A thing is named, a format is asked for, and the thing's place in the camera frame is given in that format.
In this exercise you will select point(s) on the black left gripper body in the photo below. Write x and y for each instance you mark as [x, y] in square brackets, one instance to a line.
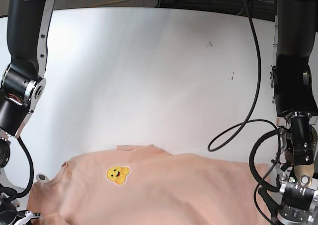
[291, 215]

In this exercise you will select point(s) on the peach t-shirt with emoji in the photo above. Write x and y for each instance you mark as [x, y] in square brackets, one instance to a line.
[144, 185]

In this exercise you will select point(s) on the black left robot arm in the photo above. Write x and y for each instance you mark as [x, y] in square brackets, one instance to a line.
[294, 198]

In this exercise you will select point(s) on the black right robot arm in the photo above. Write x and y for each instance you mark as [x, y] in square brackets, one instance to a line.
[22, 82]

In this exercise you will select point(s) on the left table grommet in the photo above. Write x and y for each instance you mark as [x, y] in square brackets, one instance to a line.
[41, 178]

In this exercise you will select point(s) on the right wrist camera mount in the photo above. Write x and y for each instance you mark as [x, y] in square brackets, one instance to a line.
[18, 218]

